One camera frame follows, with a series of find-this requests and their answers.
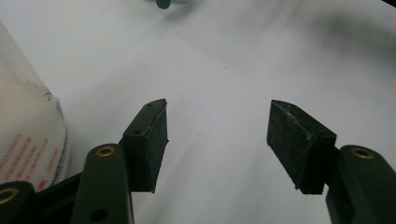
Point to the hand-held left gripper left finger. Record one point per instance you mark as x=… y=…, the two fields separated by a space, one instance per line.
x=143 y=149

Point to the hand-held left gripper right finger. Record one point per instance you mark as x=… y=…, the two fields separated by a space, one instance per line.
x=295 y=146

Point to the white pouch with red print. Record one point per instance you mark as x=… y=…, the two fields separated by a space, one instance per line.
x=25 y=124

